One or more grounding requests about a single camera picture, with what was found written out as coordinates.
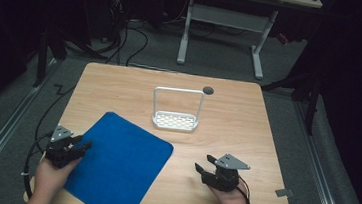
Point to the white-framed desk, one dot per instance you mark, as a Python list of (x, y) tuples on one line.
[(229, 18)]

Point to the person's right hand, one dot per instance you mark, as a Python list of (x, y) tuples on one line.
[(234, 202)]

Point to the grey tape strip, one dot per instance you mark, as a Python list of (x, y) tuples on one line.
[(284, 192)]

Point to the dark metal stand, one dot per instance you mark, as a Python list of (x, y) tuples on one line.
[(311, 101), (42, 55)]

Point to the small red object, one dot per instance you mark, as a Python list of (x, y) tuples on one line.
[(283, 38)]

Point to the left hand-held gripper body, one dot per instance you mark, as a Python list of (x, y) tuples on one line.
[(60, 152)]

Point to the dark round table grommet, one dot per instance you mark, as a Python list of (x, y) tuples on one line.
[(208, 90)]

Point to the blue cloth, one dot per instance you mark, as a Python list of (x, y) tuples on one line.
[(123, 163)]

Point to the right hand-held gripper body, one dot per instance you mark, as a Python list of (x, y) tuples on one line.
[(223, 178)]

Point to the metal floor rail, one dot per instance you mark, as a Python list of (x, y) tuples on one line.
[(2, 125), (319, 175)]

